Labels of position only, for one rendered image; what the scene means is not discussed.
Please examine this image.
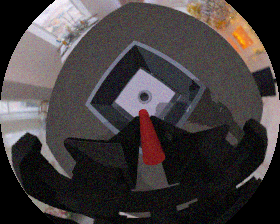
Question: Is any red peg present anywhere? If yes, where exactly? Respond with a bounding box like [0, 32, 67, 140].
[139, 109, 166, 166]

